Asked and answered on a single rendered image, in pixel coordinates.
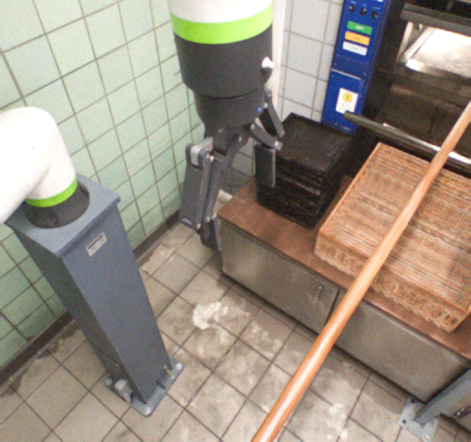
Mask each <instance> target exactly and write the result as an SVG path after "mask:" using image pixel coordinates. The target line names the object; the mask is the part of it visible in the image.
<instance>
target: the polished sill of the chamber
mask: <svg viewBox="0 0 471 442"><path fill-rule="evenodd" d="M393 73H394V74H397V75H399V76H402V77H404V78H408V79H412V80H415V81H418V82H420V83H423V84H426V85H430V86H433V87H437V88H440V89H443V90H446V91H450V92H453V93H456V94H459V95H462V97H465V98H468V99H471V78H468V77H465V76H460V75H459V74H457V73H453V72H449V71H446V70H443V69H440V68H437V67H434V66H431V65H426V64H422V63H419V62H415V61H412V60H409V59H405V58H402V57H401V58H400V59H399V60H398V61H397V62H396V64H395V67H394V71H393Z"/></svg>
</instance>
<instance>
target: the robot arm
mask: <svg viewBox="0 0 471 442"><path fill-rule="evenodd" d="M167 5H168V12H169V16H170V21H171V26H172V31H173V37H174V38H173V43H174V44H175V47H176V52H178V61H179V67H180V72H181V76H182V81H183V83H184V85H185V86H186V87H188V88H189V89H190V90H192V94H193V99H194V105H195V111H196V113H197V115H199V116H200V118H201V121H202V122H203V124H204V127H205V131H204V136H203V141H202V142H201V143H199V144H198V145H193V144H187V146H186V149H185V152H186V161H187V166H186V173H185V179H184V186H183V193H182V199H181V206H180V213H179V219H178V221H179V223H180V224H182V225H184V226H186V227H189V228H191V229H193V230H195V231H196V234H197V235H200V236H201V244H202V245H204V246H206V247H208V248H210V249H211V250H214V251H216V252H220V251H221V250H222V249H223V247H222V241H221V235H220V228H218V223H217V216H216V215H215V214H213V208H214V206H215V203H216V199H217V196H218V193H220V190H221V187H222V184H223V181H224V175H225V173H226V171H227V170H228V169H230V168H231V167H232V164H233V161H234V157H235V154H236V153H237V152H238V150H240V149H241V148H242V147H243V146H245V145H246V144H247V143H248V138H249V136H250V137H251V138H253V139H254V141H256V142H258V144H255V146H254V155H255V176H256V182H257V183H259V184H263V185H265V186H268V187H270V188H273V187H274V186H275V150H274V149H277V150H280V149H281V148H282V142H279V141H276V139H277V137H278V136H279V137H283V135H284V129H283V126H282V124H281V122H280V120H279V117H278V115H277V112H276V110H275V109H274V106H273V104H272V93H271V90H270V89H266V88H265V84H266V83H267V82H268V81H269V79H270V76H271V74H272V70H273V69H274V68H275V64H274V63H273V62H272V0H167ZM257 117H258V120H259V121H260V122H261V124H262V126H263V128H264V130H265V131H266V132H265V131H264V130H263V128H262V127H259V126H258V125H257V124H256V123H255V120H256V118H257ZM259 144H262V145H259ZM213 151H215V152H216V153H218V154H221V155H224V156H225V160H223V159H220V158H218V157H214V156H213ZM22 204H24V214H25V216H26V218H28V219H29V221H30V223H31V224H32V225H34V226H35V227H39V228H45V229H54V228H60V227H65V226H68V225H70V224H73V223H74V222H75V220H77V219H78V218H80V217H81V216H82V215H83V214H84V213H85V212H86V210H87V208H88V206H89V204H90V195H89V192H88V189H87V187H86V186H85V185H84V184H83V183H81V182H79V181H78V179H77V177H76V171H75V166H74V164H73V161H71V158H70V157H69V154H68V151H67V149H66V147H65V144H64V142H63V138H62V136H61V133H60V131H59V129H58V127H57V124H56V122H55V120H54V119H53V117H52V116H51V115H50V114H49V113H48V112H47V111H45V110H42V109H39V108H34V107H21V108H15V109H12V110H8V111H6V112H3V113H1V114H0V226H2V225H3V224H4V223H5V220H7V219H8V218H9V217H10V216H11V215H12V214H13V213H14V212H15V210H16V209H17V208H18V207H19V206H20V205H22Z"/></svg>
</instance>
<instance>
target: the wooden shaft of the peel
mask: <svg viewBox="0 0 471 442"><path fill-rule="evenodd" d="M469 122H471V102H469V103H468V105H467V106H466V108H465V110H464V111H463V113H462V114H461V116H460V119H459V120H458V122H457V123H456V125H455V126H454V128H453V130H452V131H451V132H450V133H449V134H448V135H447V137H446V139H445V141H444V142H443V144H442V146H441V147H440V149H439V150H438V152H437V154H436V155H435V157H434V158H433V161H432V162H431V163H430V165H429V166H428V168H427V169H425V171H424V173H423V174H422V176H421V177H420V179H419V182H418V183H417V185H416V186H415V188H414V190H413V191H412V193H411V194H410V196H409V197H408V198H407V201H406V202H405V203H404V204H403V206H402V207H401V209H400V210H399V212H398V213H397V215H396V217H395V218H394V220H393V221H392V224H391V226H390V227H389V228H388V229H387V231H386V232H385V234H384V235H383V236H382V237H381V239H380V241H379V243H378V245H377V246H376V248H375V249H374V251H373V253H372V254H371V256H370V257H369V259H368V261H367V262H366V264H365V265H364V267H363V268H362V269H361V270H360V272H359V273H358V275H357V277H356V278H355V280H354V281H353V283H352V285H351V287H350V289H349V290H348V292H347V294H346V295H345V297H344V298H343V299H341V300H340V302H339V305H338V306H337V308H336V309H335V311H334V313H333V314H332V316H331V317H330V319H329V320H328V322H327V325H326V326H325V328H324V330H323V331H321V332H320V333H319V335H318V336H317V338H316V340H315V341H314V343H313V344H312V347H311V349H310V350H309V352H308V353H307V355H306V356H305V358H304V360H303V361H302V363H300V365H299V366H298V368H297V369H296V371H295V372H294V374H293V376H292V377H291V379H290V381H289V382H288V384H287V385H286V387H285V389H284V391H283V392H282V394H280V396H279V397H278V399H277V401H276V402H275V403H274V404H273V406H272V407H271V409H270V412H269V413H268V415H267V417H266V418H265V420H264V421H263V423H262V424H261V426H259V427H258V429H257V432H256V433H255V435H254V436H253V437H252V439H251V440H250V442H273V441H274V439H275V438H276V436H277V435H278V434H279V432H280V430H281V429H282V427H283V426H284V424H285V422H286V421H287V419H288V418H289V416H290V414H291V413H292V411H293V408H294V406H295V405H296V403H297V402H298V401H299V399H300V397H301V396H303V394H304V392H305V390H306V389H307V386H308V384H309V383H310V381H311V380H312V378H313V376H314V375H315V373H316V372H317V370H318V369H319V366H320V364H321V363H323V361H324V359H325V358H326V356H327V354H328V352H329V351H330V349H331V347H332V346H333V343H334V342H335V341H336V339H337V338H338V336H339V334H340V332H341V330H343V329H344V327H345V326H346V323H347V321H348V320H349V318H350V316H351V314H352V313H353V311H354V310H355V309H356V307H357V305H358V303H359V301H360V300H361V298H362V296H364V294H365V292H366V291H367V289H368V287H369V286H370V284H371V282H372V280H373V279H374V277H375V275H376V274H377V272H378V271H379V269H380V267H381V266H382V264H383V262H384V261H385V259H386V258H387V256H388V254H389V253H390V251H391V249H393V247H394V246H395V244H396V241H397V239H398V237H399V236H400V234H401V233H402V231H403V229H404V228H406V226H407V224H408V221H409V219H410V218H411V217H412V216H413V214H414V212H415V211H416V209H417V207H418V206H419V204H420V202H421V199H422V198H423V196H424V194H425V193H427V191H428V190H429V188H430V186H431V185H432V183H433V182H434V179H435V178H436V176H437V174H438V173H439V171H440V169H441V168H442V166H443V164H444V162H445V161H446V158H447V157H448V156H450V154H451V152H452V151H453V149H454V147H455V145H456V144H457V142H458V140H459V139H460V136H461V135H462V133H463V131H464V130H465V128H466V126H467V125H468V124H469Z"/></svg>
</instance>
